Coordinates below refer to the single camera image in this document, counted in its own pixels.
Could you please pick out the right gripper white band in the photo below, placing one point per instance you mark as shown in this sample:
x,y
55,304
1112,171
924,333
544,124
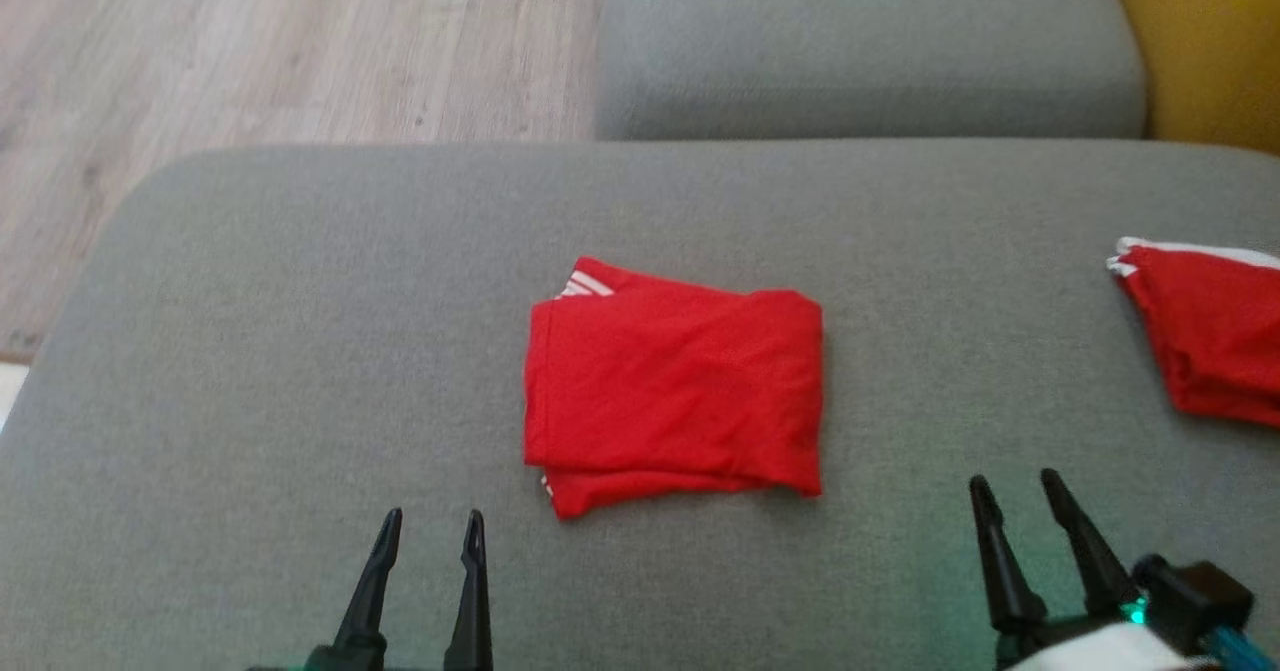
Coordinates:
x,y
1100,651

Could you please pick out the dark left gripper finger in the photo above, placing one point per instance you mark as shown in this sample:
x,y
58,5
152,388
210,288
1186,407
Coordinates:
x,y
368,621
472,621

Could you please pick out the red shorts with white stripe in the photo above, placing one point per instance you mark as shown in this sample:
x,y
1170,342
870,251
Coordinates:
x,y
1220,331

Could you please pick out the red and white jersey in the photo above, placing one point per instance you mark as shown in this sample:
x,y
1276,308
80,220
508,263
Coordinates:
x,y
670,391

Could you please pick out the large grey sofa seat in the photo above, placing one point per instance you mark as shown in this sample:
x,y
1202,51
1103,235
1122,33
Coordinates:
x,y
300,351

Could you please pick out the yellow sofa cushion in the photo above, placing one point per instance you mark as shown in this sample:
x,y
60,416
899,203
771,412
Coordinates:
x,y
1210,41

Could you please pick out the small grey sofa section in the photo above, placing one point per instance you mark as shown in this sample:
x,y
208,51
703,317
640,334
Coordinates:
x,y
850,41

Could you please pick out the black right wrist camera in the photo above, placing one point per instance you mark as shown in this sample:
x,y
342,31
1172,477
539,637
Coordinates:
x,y
1195,596

